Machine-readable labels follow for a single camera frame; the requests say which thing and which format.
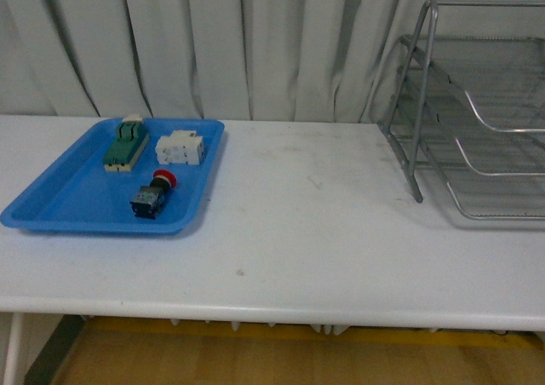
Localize white curtain backdrop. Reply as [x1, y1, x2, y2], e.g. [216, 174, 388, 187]
[1, 0, 542, 123]

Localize green and cream switch block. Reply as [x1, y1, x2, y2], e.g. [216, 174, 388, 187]
[102, 115, 150, 172]

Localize silver mesh three-tier rack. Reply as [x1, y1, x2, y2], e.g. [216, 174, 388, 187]
[378, 0, 544, 221]

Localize red emergency stop button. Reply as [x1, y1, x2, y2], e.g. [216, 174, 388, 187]
[129, 170, 177, 220]

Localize white circuit breaker block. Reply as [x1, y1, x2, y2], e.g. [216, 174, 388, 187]
[155, 130, 204, 165]

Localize blue plastic tray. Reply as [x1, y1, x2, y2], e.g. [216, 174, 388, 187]
[1, 118, 224, 234]

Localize white table leg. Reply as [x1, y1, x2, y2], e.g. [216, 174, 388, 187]
[3, 313, 25, 385]

